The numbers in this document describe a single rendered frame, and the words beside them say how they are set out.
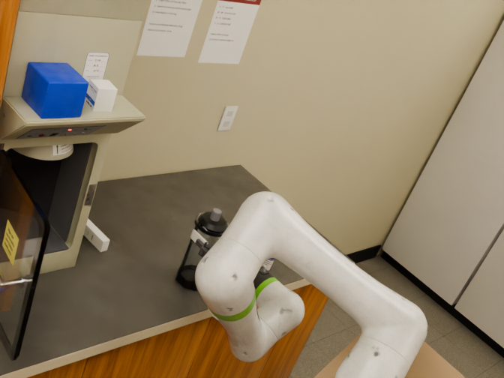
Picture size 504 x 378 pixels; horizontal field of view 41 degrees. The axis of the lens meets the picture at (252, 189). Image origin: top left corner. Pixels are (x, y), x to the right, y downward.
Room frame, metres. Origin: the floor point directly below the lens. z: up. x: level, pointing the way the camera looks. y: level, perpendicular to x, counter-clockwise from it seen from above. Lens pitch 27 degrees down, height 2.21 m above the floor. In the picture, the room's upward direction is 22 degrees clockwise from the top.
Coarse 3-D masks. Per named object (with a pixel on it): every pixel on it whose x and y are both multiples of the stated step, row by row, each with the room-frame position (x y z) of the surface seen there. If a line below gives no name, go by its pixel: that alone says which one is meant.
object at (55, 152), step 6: (66, 144) 1.52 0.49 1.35; (72, 144) 1.56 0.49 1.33; (18, 150) 1.45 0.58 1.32; (24, 150) 1.45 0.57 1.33; (30, 150) 1.45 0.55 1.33; (36, 150) 1.46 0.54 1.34; (42, 150) 1.46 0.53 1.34; (48, 150) 1.47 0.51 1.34; (54, 150) 1.48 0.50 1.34; (60, 150) 1.50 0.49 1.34; (66, 150) 1.52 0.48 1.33; (72, 150) 1.55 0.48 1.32; (30, 156) 1.45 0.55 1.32; (36, 156) 1.45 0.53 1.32; (42, 156) 1.46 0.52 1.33; (48, 156) 1.47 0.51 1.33; (54, 156) 1.48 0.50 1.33; (60, 156) 1.49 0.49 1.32; (66, 156) 1.51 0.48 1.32
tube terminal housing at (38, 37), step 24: (24, 24) 1.35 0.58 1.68; (48, 24) 1.39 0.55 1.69; (72, 24) 1.44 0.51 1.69; (96, 24) 1.49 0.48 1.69; (120, 24) 1.54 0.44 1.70; (24, 48) 1.35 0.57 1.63; (48, 48) 1.40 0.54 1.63; (72, 48) 1.45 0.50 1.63; (96, 48) 1.50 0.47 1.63; (120, 48) 1.55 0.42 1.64; (24, 72) 1.36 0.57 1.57; (120, 72) 1.57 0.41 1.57; (24, 144) 1.39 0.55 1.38; (48, 144) 1.44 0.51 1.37; (96, 144) 1.59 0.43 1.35; (96, 168) 1.57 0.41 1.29; (72, 240) 1.59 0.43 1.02; (48, 264) 1.51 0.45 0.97; (72, 264) 1.58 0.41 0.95
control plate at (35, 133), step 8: (48, 128) 1.33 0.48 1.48; (56, 128) 1.35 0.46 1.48; (64, 128) 1.37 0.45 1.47; (72, 128) 1.39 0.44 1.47; (80, 128) 1.41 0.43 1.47; (88, 128) 1.43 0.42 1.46; (96, 128) 1.45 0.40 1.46; (24, 136) 1.34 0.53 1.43; (32, 136) 1.36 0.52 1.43; (48, 136) 1.40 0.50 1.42
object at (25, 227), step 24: (0, 168) 1.30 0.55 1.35; (0, 192) 1.28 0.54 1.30; (24, 192) 1.20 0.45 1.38; (0, 216) 1.27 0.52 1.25; (24, 216) 1.18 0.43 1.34; (0, 240) 1.25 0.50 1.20; (24, 240) 1.17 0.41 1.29; (0, 264) 1.23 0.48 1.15; (24, 264) 1.15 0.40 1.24; (24, 288) 1.13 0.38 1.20; (0, 312) 1.19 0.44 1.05; (24, 312) 1.11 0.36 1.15; (0, 336) 1.17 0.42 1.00
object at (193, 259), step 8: (200, 224) 1.70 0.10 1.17; (200, 232) 1.70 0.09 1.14; (216, 232) 1.69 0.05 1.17; (192, 240) 1.71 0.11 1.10; (208, 240) 1.69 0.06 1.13; (216, 240) 1.70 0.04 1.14; (192, 248) 1.70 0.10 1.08; (192, 256) 1.69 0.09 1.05; (200, 256) 1.69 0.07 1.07; (184, 264) 1.70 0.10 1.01; (192, 264) 1.69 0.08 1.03; (184, 272) 1.70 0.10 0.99; (192, 272) 1.69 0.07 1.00; (192, 280) 1.69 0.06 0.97
